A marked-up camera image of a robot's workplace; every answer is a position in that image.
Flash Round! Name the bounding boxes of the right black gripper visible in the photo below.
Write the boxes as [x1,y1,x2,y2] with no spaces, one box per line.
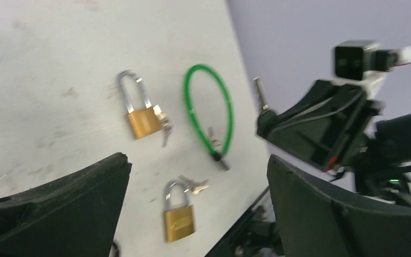
[256,80,383,170]

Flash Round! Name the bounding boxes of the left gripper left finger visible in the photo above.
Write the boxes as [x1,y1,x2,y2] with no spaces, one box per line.
[0,153,132,256]

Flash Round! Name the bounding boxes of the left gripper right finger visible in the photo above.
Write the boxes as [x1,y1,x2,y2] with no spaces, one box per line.
[267,155,411,257]

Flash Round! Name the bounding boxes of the black head key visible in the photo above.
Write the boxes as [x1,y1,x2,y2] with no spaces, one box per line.
[253,77,270,113]

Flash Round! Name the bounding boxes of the brass padlock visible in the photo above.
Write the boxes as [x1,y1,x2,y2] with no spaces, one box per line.
[163,179,195,243]
[117,70,162,139]

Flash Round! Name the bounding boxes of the padlock keys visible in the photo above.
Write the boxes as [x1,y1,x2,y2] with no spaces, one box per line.
[154,105,173,147]
[179,175,209,195]

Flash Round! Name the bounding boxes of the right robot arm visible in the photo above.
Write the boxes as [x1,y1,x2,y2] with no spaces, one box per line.
[254,78,411,207]

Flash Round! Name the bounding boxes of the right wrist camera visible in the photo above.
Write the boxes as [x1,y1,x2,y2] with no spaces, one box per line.
[332,40,411,99]

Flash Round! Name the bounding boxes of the green cable lock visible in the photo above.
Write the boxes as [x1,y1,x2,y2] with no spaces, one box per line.
[182,64,235,171]

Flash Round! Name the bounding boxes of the cable lock keys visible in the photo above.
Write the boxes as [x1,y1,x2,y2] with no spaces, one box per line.
[208,126,221,149]

